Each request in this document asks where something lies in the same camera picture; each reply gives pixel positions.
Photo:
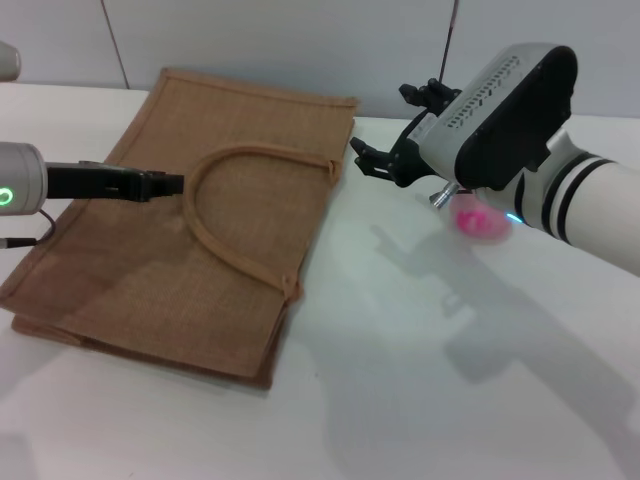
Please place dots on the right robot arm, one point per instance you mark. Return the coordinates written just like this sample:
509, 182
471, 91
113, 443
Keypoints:
590, 210

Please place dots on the brown jute handbag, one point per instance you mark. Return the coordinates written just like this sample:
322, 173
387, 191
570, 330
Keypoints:
250, 225

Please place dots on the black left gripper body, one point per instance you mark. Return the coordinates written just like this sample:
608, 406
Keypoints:
95, 180

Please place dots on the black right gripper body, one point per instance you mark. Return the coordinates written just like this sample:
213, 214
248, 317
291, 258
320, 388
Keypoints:
412, 160

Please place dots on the left wrist camera housing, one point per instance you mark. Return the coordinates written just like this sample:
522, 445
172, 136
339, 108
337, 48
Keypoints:
9, 60

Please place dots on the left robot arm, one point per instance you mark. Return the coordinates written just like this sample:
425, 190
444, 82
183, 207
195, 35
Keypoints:
22, 175

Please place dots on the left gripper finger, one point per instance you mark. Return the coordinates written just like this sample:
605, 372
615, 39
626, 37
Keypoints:
167, 191
167, 180

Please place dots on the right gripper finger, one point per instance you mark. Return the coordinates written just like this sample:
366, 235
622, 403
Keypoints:
435, 95
380, 162

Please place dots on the pink peach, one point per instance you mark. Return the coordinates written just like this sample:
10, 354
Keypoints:
475, 223

